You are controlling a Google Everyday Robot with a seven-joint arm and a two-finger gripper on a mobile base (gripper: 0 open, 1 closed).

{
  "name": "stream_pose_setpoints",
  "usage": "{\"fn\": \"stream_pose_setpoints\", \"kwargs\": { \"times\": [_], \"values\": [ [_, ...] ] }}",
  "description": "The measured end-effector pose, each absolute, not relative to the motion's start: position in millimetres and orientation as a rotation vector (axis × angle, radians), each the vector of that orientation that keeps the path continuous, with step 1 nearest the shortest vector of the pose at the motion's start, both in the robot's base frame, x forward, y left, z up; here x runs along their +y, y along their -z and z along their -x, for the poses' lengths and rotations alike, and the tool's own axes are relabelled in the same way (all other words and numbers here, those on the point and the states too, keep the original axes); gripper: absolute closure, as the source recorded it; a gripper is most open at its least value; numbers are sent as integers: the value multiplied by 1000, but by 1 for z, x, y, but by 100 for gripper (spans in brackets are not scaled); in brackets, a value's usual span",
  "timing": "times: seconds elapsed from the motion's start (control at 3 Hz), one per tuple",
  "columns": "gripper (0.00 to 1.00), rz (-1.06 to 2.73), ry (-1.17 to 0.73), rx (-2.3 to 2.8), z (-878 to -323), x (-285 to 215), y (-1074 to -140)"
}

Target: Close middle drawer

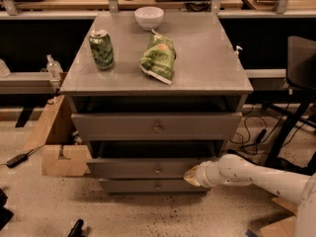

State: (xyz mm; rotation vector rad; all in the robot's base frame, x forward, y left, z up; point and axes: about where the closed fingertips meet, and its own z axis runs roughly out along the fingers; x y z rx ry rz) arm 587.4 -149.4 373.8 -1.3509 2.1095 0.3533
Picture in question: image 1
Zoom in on grey low shelf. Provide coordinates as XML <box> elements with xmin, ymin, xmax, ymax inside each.
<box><xmin>0</xmin><ymin>72</ymin><xmax>60</xmax><ymax>95</ymax></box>

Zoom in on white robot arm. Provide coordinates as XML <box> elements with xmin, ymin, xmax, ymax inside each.
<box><xmin>184</xmin><ymin>154</ymin><xmax>316</xmax><ymax>237</ymax></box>

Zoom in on grey drawer cabinet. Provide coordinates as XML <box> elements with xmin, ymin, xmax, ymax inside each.
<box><xmin>59</xmin><ymin>11</ymin><xmax>255</xmax><ymax>163</ymax></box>

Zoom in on cardboard box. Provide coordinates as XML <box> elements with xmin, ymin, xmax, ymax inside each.
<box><xmin>260</xmin><ymin>197</ymin><xmax>298</xmax><ymax>237</ymax></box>

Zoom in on grey drawer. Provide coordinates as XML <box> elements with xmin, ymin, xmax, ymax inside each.
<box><xmin>71</xmin><ymin>113</ymin><xmax>241</xmax><ymax>141</ymax></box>
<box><xmin>87</xmin><ymin>140</ymin><xmax>222</xmax><ymax>180</ymax></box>
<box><xmin>100</xmin><ymin>179</ymin><xmax>209</xmax><ymax>194</ymax></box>

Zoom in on slanted wooden board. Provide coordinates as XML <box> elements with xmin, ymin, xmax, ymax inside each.
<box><xmin>23</xmin><ymin>96</ymin><xmax>73</xmax><ymax>151</ymax></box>

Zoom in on green chip bag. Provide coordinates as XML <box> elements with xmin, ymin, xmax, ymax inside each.
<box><xmin>139</xmin><ymin>30</ymin><xmax>177</xmax><ymax>85</ymax></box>

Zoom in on grey top drawer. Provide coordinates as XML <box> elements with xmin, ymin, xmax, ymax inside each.
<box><xmin>71</xmin><ymin>113</ymin><xmax>241</xmax><ymax>141</ymax></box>

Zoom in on wooden block with notch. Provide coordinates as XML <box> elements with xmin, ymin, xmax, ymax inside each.
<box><xmin>41</xmin><ymin>144</ymin><xmax>91</xmax><ymax>177</ymax></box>

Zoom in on black power adapter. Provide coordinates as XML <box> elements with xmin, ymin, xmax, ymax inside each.
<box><xmin>6</xmin><ymin>153</ymin><xmax>28</xmax><ymax>168</ymax></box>

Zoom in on grey bottom drawer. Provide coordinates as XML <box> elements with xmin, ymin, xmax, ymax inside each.
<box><xmin>100</xmin><ymin>179</ymin><xmax>209</xmax><ymax>194</ymax></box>

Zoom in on black object on floor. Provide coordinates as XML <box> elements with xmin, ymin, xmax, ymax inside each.
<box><xmin>0</xmin><ymin>189</ymin><xmax>14</xmax><ymax>230</ymax></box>

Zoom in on black chair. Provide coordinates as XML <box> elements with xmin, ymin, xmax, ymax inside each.
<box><xmin>264</xmin><ymin>36</ymin><xmax>316</xmax><ymax>176</ymax></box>

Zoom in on white pump bottle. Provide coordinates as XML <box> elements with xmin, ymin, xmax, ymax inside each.
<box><xmin>234</xmin><ymin>45</ymin><xmax>243</xmax><ymax>56</ymax></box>

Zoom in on black floor cables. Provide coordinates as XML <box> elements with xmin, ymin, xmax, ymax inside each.
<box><xmin>228</xmin><ymin>104</ymin><xmax>305</xmax><ymax>156</ymax></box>

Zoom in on green soda can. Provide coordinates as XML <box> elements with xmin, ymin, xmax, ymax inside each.
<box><xmin>89</xmin><ymin>30</ymin><xmax>114</xmax><ymax>70</ymax></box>

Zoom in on clear plastic bottle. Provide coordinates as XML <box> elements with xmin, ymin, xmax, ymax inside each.
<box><xmin>46</xmin><ymin>54</ymin><xmax>63</xmax><ymax>81</ymax></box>

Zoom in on white bowl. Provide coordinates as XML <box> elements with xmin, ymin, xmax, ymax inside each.
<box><xmin>134</xmin><ymin>7</ymin><xmax>164</xmax><ymax>31</ymax></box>

